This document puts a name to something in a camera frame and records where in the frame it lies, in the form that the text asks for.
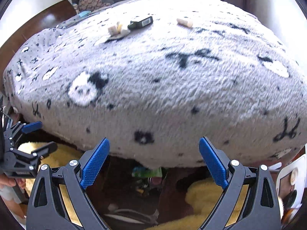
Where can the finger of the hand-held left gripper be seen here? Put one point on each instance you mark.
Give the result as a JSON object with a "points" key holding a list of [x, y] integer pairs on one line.
{"points": [[32, 127], [40, 152]]}

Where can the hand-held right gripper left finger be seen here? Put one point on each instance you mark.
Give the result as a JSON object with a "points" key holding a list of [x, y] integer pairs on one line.
{"points": [[94, 165]]}

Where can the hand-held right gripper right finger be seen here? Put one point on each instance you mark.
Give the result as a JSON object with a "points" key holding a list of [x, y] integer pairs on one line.
{"points": [[213, 165]]}

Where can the green tube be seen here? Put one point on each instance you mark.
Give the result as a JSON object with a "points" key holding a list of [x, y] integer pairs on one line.
{"points": [[147, 171]]}

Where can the dark bin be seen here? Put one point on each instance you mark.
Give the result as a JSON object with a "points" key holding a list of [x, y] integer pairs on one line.
{"points": [[134, 208]]}

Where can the round pink tin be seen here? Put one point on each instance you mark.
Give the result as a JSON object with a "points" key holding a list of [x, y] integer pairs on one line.
{"points": [[156, 180]]}

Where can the cream bottle with yellow cap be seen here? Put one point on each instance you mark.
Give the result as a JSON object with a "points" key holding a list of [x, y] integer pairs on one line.
{"points": [[117, 30]]}

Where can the yellow lip balm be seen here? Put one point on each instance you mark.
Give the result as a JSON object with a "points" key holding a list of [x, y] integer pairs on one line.
{"points": [[184, 22]]}

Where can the black power adapter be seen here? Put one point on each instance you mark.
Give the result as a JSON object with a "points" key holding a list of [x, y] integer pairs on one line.
{"points": [[140, 22]]}

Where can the person's left hand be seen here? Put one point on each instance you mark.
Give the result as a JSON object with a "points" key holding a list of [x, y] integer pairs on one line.
{"points": [[12, 181]]}

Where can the yellow fluffy rug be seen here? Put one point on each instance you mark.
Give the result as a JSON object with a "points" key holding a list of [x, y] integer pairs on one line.
{"points": [[206, 201]]}

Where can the white printed board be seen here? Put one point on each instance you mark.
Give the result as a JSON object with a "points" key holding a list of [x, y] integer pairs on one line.
{"points": [[292, 179]]}

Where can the grey cat print blanket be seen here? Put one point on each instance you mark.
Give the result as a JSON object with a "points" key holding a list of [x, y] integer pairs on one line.
{"points": [[168, 81]]}

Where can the dark wooden headboard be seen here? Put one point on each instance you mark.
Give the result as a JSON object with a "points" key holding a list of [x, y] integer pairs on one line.
{"points": [[43, 21]]}

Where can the teal packet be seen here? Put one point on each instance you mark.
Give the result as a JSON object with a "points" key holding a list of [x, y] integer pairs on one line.
{"points": [[84, 13]]}

